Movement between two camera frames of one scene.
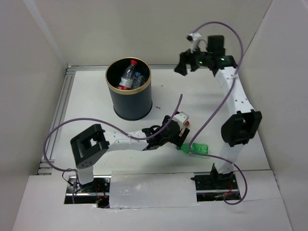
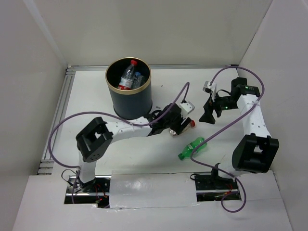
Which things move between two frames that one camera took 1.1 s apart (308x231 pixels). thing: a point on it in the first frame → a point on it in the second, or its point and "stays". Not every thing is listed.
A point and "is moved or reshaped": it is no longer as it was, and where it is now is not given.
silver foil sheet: (139, 189) stays
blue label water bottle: (138, 80) stays
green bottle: (196, 147) is moved or reshaped
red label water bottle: (126, 81) stays
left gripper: (178, 140) → (176, 127)
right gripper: (185, 58) → (208, 116)
